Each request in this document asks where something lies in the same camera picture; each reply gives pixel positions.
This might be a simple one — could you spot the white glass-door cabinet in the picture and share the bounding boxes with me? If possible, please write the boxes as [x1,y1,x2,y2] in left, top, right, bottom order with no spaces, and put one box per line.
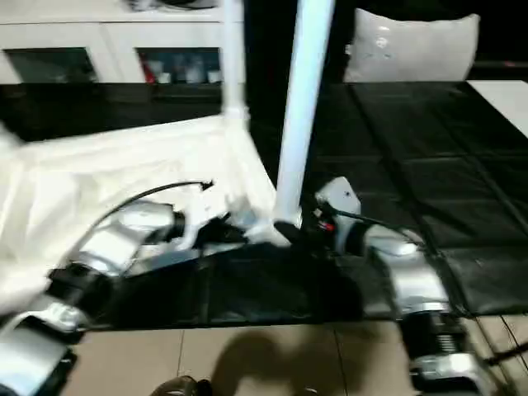
[0,0,245,87]

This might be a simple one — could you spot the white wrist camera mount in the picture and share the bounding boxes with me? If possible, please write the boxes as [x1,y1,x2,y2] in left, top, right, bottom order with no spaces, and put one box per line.
[180,187,233,253]
[314,176,364,253]

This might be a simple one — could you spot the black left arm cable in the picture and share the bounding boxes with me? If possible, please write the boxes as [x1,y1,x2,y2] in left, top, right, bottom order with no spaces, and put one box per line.
[77,178,216,257]

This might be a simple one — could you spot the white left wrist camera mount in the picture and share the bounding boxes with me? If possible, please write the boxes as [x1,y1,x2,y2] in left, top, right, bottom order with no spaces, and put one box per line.
[180,187,233,253]

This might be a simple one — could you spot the black work mat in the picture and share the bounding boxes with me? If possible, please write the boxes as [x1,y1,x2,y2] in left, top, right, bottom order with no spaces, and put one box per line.
[0,80,528,331]

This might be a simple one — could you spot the white plastic table top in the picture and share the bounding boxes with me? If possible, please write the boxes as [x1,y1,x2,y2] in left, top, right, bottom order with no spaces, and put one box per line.
[0,113,297,315]

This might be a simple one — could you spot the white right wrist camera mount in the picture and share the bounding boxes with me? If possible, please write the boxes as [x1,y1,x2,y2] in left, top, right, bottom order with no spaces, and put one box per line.
[314,176,364,253]

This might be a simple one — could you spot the white flat board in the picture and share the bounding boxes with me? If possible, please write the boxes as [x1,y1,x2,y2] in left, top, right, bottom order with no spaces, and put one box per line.
[464,80,528,138]

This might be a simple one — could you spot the dark round device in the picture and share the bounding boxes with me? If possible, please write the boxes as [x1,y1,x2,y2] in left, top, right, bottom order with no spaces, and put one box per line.
[158,0,224,10]

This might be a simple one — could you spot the grey cushion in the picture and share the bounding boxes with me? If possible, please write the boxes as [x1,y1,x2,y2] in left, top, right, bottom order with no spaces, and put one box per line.
[343,7,483,84]

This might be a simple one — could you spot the black box with gold label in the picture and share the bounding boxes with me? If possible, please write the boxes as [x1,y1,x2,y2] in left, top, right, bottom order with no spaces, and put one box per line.
[242,0,359,87]

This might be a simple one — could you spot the white plastic table leg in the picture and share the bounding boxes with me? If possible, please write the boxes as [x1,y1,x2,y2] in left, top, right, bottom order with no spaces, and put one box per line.
[219,0,252,121]
[273,0,338,226]

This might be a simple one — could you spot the dark robot left foot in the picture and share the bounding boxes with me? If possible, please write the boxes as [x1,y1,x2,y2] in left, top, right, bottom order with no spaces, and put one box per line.
[151,375,215,396]

